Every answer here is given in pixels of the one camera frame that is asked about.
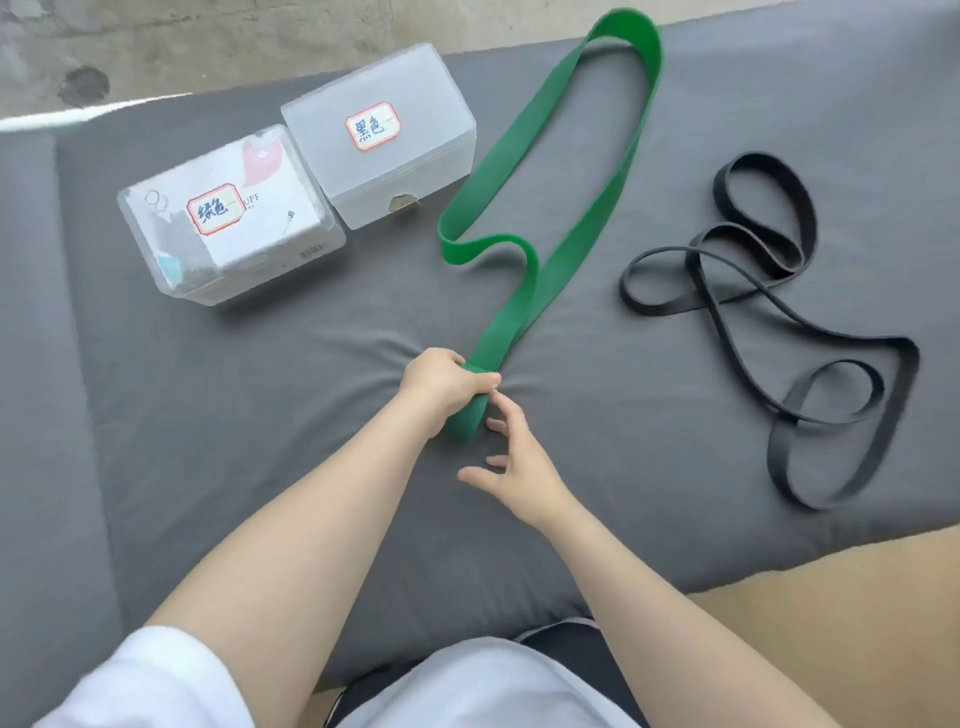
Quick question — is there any person's left hand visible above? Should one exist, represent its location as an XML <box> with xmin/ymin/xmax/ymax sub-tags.
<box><xmin>396</xmin><ymin>347</ymin><xmax>503</xmax><ymax>444</ymax></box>

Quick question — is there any person's right hand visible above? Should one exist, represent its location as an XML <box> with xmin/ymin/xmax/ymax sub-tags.
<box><xmin>456</xmin><ymin>390</ymin><xmax>580</xmax><ymax>534</ymax></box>

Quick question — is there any green resistance band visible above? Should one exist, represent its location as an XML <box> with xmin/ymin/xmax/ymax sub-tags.
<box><xmin>437</xmin><ymin>7</ymin><xmax>666</xmax><ymax>442</ymax></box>

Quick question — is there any person's right forearm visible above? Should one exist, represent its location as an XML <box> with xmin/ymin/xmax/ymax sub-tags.
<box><xmin>536</xmin><ymin>501</ymin><xmax>845</xmax><ymax>728</ymax></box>

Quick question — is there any person's left forearm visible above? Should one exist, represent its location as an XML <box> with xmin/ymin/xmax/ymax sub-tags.
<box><xmin>142</xmin><ymin>418</ymin><xmax>445</xmax><ymax>728</ymax></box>

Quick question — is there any frosted empty plastic box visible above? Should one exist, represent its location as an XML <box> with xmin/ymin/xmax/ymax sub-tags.
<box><xmin>280</xmin><ymin>42</ymin><xmax>478</xmax><ymax>231</ymax></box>

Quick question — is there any grey mattress cover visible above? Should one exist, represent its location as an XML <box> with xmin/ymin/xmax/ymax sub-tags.
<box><xmin>0</xmin><ymin>2</ymin><xmax>960</xmax><ymax>706</ymax></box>

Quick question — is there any black resistance band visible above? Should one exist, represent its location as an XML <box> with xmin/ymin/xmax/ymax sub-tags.
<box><xmin>619</xmin><ymin>152</ymin><xmax>921</xmax><ymax>512</ymax></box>

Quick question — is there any clear plastic box with card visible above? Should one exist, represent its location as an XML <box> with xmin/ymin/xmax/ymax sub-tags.
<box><xmin>116</xmin><ymin>123</ymin><xmax>348</xmax><ymax>307</ymax></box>

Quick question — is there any white shirt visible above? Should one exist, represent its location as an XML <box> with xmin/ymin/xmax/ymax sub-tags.
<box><xmin>33</xmin><ymin>626</ymin><xmax>625</xmax><ymax>728</ymax></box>

